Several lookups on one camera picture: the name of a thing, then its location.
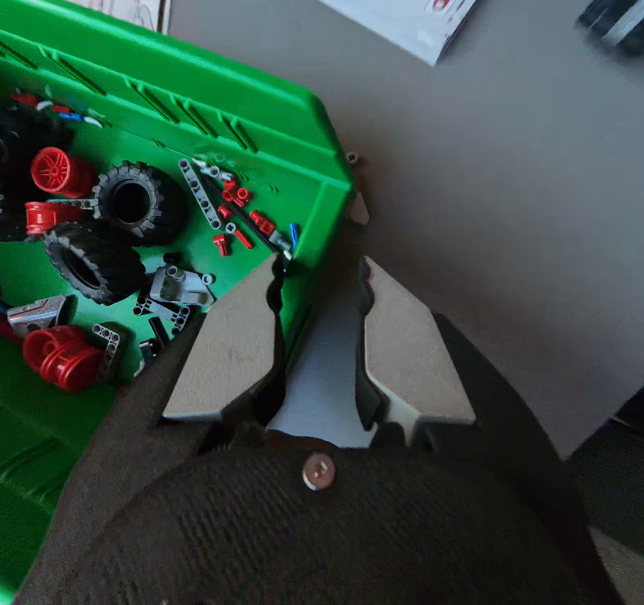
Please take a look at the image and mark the cluster of small red pins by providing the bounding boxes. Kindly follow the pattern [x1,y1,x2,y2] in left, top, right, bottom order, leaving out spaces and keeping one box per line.
[212,178,277,258]

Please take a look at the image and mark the lego instruction booklet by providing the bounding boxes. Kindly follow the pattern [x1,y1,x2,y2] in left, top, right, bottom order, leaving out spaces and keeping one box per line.
[278,0,505,68]

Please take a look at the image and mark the black lego axle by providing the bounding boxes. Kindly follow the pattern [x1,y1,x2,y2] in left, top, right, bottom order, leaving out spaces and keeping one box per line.
[200,176,283,255]

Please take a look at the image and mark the small black lego beam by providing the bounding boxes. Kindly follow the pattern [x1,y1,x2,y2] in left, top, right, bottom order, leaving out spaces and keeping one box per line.
[147,315,173,360]

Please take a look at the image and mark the silver curved lego panel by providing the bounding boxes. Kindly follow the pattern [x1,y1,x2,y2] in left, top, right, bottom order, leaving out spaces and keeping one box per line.
[6,294,69,340]

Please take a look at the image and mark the mixed small lego pieces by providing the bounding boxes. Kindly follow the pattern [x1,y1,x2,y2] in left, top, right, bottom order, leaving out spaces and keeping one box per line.
[9,91,105,129]

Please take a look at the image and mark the red lego wheel hub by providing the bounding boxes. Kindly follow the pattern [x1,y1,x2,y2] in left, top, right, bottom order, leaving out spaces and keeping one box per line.
[21,325,105,394]
[30,146,97,199]
[24,201,72,237]

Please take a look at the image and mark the white red lego truck model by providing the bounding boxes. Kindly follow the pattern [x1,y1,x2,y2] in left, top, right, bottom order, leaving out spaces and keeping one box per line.
[575,0,644,56]

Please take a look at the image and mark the grey angled lego beam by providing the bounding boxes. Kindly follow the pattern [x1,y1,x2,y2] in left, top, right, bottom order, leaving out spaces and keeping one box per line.
[92,322,122,383]

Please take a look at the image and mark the long grey lego beam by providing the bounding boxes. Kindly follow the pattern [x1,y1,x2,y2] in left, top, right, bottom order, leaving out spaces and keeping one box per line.
[178,158,223,232]

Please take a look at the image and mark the black lego frame beam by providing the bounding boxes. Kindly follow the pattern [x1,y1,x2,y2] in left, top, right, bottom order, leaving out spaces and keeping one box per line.
[132,294,193,335]

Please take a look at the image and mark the small grey lego connector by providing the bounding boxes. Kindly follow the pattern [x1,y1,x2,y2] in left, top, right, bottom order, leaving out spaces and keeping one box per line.
[193,157,234,181]

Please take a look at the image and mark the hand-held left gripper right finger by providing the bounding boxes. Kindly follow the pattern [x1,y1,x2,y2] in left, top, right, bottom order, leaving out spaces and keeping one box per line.
[355,256,477,449]

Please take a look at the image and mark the grey lego panel piece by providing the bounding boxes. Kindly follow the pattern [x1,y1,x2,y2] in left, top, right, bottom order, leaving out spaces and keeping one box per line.
[148,264,217,307]

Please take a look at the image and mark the green plastic parts tray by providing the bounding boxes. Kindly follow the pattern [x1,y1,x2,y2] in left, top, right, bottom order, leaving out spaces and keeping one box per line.
[0,0,357,605]

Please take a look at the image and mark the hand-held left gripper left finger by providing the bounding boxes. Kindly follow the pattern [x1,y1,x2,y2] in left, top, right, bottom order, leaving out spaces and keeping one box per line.
[161,253,287,425]

